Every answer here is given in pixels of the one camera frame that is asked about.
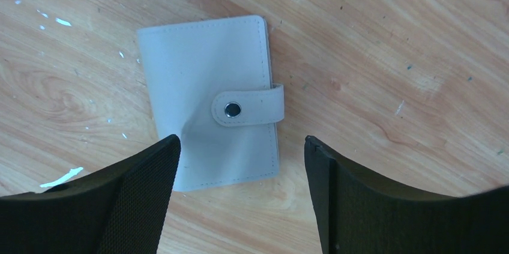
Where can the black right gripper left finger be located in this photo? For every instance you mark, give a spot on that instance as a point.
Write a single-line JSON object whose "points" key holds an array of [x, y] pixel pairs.
{"points": [[118, 209]]}

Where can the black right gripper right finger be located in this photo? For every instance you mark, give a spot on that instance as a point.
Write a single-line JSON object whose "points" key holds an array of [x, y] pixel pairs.
{"points": [[361, 211]]}

